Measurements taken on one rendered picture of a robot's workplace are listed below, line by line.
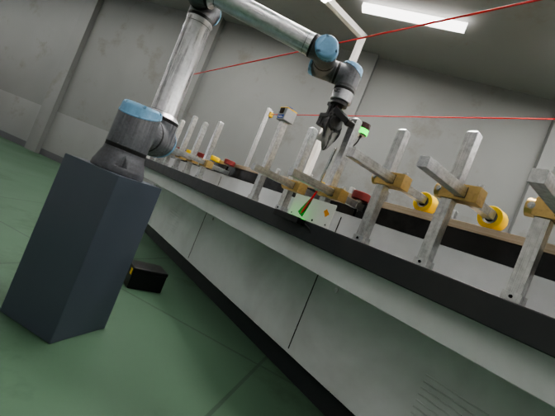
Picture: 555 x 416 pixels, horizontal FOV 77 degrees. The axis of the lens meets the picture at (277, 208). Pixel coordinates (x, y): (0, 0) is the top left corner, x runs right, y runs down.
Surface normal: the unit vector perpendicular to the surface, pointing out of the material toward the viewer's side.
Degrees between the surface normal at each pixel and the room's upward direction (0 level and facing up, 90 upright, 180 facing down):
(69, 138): 90
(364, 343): 90
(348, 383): 90
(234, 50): 90
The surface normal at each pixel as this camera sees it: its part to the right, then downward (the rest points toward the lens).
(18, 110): -0.26, -0.12
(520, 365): -0.73, -0.31
